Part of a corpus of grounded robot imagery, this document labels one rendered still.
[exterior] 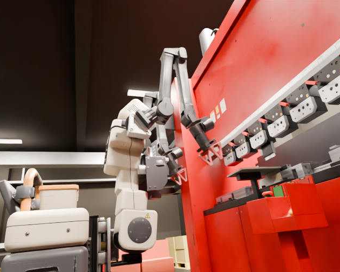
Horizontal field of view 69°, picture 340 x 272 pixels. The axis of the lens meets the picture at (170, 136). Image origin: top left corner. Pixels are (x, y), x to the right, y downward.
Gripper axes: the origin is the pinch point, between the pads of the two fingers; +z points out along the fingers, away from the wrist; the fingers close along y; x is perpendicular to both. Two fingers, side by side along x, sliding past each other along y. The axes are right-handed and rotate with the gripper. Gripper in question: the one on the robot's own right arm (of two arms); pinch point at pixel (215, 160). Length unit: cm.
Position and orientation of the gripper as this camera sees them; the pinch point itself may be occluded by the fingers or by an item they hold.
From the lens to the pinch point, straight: 120.1
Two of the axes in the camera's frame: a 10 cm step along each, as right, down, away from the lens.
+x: -7.9, 3.9, -4.7
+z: 5.2, 8.3, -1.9
